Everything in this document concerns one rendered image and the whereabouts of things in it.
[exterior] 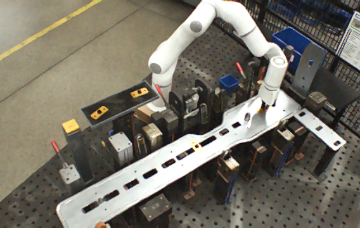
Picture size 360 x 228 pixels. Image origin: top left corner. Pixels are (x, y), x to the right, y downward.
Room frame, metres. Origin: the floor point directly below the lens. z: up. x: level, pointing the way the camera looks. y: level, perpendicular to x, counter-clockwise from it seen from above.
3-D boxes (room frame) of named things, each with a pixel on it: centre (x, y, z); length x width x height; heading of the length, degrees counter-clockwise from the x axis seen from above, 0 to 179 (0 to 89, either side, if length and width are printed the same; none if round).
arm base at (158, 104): (1.53, 0.13, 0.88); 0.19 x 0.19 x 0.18
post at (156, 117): (1.14, 0.12, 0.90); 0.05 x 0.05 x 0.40; 38
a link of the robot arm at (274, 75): (1.32, -0.46, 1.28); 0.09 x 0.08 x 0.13; 159
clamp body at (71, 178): (0.80, 0.48, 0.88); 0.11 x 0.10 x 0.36; 38
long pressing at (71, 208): (1.01, -0.07, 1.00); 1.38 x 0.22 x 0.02; 128
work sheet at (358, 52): (1.58, -0.95, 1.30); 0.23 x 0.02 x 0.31; 38
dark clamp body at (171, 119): (1.17, 0.06, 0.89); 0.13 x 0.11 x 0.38; 38
